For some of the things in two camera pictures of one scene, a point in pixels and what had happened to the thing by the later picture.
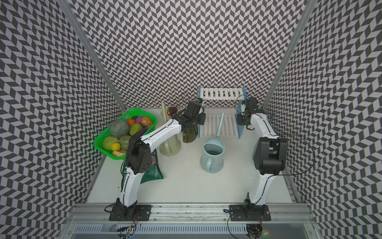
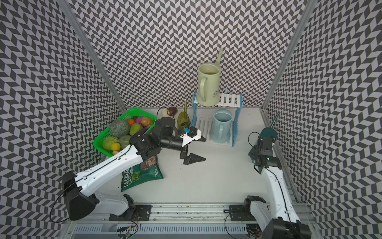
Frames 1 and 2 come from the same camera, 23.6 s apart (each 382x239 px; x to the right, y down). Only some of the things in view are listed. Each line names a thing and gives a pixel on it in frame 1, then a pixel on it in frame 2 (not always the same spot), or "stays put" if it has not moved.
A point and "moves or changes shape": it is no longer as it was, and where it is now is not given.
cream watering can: (172, 148) moves or changes shape
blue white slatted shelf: (216, 100) moves or changes shape
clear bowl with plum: (171, 110) stays put
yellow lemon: (115, 146) stays put
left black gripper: (202, 118) to (190, 159)
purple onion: (139, 119) stays put
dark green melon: (120, 128) stays put
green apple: (124, 142) stays put
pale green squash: (108, 141) stays put
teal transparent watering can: (271, 118) moves or changes shape
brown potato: (146, 121) stays put
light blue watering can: (214, 151) to (221, 132)
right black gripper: (239, 120) to (251, 153)
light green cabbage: (135, 127) stays put
